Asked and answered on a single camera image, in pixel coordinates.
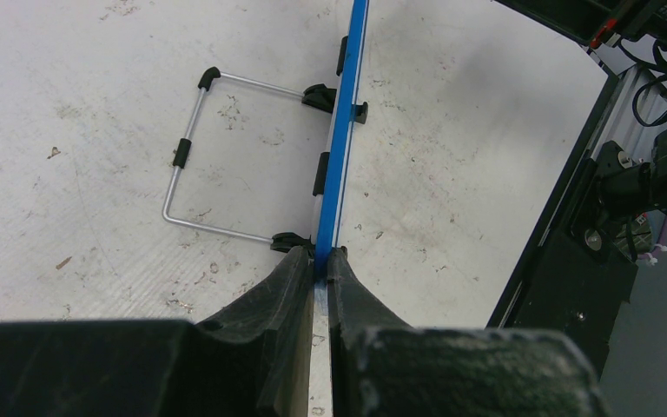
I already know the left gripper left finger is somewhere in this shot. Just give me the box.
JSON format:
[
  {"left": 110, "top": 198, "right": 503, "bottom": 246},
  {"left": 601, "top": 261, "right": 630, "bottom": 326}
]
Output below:
[{"left": 0, "top": 247, "right": 314, "bottom": 416}]

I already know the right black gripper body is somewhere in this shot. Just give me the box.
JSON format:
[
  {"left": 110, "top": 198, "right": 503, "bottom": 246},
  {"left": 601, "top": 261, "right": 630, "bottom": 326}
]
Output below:
[{"left": 498, "top": 0, "right": 656, "bottom": 46}]

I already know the wire whiteboard stand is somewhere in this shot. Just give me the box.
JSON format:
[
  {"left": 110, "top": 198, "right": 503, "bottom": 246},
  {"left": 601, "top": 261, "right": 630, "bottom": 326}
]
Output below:
[{"left": 162, "top": 36, "right": 368, "bottom": 252}]

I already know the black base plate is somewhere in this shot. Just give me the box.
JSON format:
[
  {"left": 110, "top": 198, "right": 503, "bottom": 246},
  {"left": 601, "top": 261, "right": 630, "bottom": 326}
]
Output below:
[{"left": 487, "top": 75, "right": 638, "bottom": 374}]

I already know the blue framed whiteboard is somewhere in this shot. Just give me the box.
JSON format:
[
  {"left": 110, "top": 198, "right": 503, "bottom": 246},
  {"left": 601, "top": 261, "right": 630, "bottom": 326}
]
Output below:
[{"left": 306, "top": 0, "right": 369, "bottom": 416}]

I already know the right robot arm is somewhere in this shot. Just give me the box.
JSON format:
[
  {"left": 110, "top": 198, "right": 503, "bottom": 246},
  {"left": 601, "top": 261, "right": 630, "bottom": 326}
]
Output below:
[{"left": 504, "top": 0, "right": 667, "bottom": 218}]

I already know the aluminium rail right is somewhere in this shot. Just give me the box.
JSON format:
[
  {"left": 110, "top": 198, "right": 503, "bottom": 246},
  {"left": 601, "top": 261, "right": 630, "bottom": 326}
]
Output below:
[{"left": 591, "top": 65, "right": 666, "bottom": 162}]

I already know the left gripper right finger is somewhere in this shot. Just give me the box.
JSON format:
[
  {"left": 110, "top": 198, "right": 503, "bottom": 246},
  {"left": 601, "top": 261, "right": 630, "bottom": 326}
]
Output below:
[{"left": 327, "top": 248, "right": 610, "bottom": 416}]

